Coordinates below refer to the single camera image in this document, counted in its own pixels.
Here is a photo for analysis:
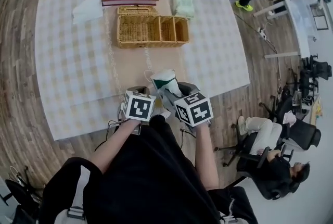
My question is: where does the grey backpack strap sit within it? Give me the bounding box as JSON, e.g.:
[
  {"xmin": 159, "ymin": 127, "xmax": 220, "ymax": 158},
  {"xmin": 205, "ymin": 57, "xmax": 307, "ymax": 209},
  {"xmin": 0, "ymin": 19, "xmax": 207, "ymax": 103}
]
[{"xmin": 53, "ymin": 165, "xmax": 87, "ymax": 224}]

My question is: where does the person's right forearm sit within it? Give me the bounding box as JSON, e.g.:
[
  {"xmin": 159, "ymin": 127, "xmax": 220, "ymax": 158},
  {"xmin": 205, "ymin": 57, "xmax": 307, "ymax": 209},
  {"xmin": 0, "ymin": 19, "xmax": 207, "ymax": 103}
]
[{"xmin": 194, "ymin": 122, "xmax": 221, "ymax": 190}]

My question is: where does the person's left forearm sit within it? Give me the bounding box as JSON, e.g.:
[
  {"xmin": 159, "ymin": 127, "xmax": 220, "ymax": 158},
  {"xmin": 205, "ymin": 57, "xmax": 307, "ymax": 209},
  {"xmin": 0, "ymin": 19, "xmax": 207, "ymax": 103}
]
[{"xmin": 88, "ymin": 118, "xmax": 143, "ymax": 174}]

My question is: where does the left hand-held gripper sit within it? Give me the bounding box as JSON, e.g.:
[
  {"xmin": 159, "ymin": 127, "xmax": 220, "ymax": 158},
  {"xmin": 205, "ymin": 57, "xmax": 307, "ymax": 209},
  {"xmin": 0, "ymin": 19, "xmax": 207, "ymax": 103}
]
[{"xmin": 119, "ymin": 85, "xmax": 157, "ymax": 136}]

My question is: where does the black office chair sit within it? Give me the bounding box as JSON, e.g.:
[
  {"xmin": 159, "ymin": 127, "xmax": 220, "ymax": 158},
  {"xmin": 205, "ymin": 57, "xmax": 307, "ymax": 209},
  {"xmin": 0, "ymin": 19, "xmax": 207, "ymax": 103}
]
[
  {"xmin": 4, "ymin": 178, "xmax": 44, "ymax": 224},
  {"xmin": 301, "ymin": 54, "xmax": 333, "ymax": 81},
  {"xmin": 282, "ymin": 69, "xmax": 319, "ymax": 104},
  {"xmin": 282, "ymin": 118, "xmax": 322, "ymax": 152},
  {"xmin": 214, "ymin": 131, "xmax": 301, "ymax": 202}
]

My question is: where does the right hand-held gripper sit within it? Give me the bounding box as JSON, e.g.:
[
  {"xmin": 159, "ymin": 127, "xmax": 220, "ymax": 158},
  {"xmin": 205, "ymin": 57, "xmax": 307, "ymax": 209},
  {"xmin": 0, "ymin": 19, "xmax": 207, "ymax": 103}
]
[{"xmin": 161, "ymin": 82, "xmax": 214, "ymax": 138}]

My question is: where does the white and green bag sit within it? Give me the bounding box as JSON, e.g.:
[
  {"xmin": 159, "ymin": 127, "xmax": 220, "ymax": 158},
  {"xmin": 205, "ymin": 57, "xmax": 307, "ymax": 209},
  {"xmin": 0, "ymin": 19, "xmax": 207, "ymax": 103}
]
[{"xmin": 150, "ymin": 69, "xmax": 183, "ymax": 100}]

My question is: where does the white desk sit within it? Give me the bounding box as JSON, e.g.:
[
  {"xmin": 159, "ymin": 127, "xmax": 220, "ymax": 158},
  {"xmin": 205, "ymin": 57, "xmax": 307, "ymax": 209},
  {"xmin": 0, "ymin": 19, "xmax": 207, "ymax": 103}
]
[{"xmin": 253, "ymin": 0, "xmax": 318, "ymax": 59}]

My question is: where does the pale green wipes pack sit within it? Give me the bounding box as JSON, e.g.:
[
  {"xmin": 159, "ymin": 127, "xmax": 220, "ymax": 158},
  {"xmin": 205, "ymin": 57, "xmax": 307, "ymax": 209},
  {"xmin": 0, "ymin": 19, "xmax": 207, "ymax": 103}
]
[{"xmin": 170, "ymin": 0, "xmax": 196, "ymax": 20}]

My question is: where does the white tissue paper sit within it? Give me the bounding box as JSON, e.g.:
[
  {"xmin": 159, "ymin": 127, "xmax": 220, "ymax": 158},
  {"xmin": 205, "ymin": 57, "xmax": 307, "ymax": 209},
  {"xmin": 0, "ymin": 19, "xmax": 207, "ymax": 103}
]
[{"xmin": 72, "ymin": 0, "xmax": 105, "ymax": 25}]

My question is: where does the checkered tablecloth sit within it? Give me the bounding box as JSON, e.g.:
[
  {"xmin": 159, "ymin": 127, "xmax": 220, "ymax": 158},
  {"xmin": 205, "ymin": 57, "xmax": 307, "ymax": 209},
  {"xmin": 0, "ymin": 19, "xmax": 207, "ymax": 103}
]
[{"xmin": 33, "ymin": 0, "xmax": 251, "ymax": 142}]

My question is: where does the person's white shoe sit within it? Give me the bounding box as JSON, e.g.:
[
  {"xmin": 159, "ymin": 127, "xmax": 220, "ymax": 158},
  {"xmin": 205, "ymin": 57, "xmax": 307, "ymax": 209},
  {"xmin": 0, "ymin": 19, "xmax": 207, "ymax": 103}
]
[{"xmin": 153, "ymin": 106, "xmax": 171, "ymax": 118}]

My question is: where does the wicker basket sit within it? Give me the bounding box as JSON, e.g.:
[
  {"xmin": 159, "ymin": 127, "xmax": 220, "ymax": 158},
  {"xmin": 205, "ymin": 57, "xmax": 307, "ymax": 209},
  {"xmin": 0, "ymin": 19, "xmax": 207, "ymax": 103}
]
[{"xmin": 116, "ymin": 5, "xmax": 190, "ymax": 49}]

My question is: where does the person's black clothing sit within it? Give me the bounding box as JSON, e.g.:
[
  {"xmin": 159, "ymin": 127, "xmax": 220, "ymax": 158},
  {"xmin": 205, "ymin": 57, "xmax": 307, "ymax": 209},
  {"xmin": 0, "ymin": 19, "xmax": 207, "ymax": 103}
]
[{"xmin": 39, "ymin": 115, "xmax": 258, "ymax": 224}]

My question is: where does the white power strip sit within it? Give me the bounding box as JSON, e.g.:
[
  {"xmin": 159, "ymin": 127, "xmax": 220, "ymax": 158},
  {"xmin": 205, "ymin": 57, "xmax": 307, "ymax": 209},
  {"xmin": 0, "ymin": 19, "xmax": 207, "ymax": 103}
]
[{"xmin": 257, "ymin": 26, "xmax": 268, "ymax": 41}]

